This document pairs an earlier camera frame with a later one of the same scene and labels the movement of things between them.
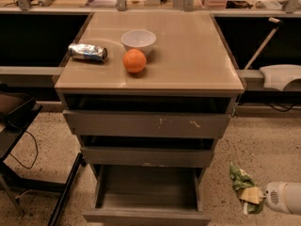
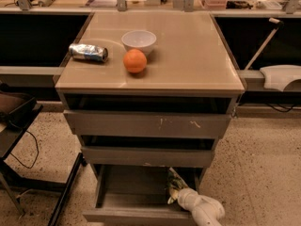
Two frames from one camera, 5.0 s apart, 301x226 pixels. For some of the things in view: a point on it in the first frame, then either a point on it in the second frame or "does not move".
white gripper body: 273,197 → 185,197
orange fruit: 134,60 does not move
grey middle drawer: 148,156 does not move
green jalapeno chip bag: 241,181 → 175,180
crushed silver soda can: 87,52 does not move
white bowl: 141,40 does not move
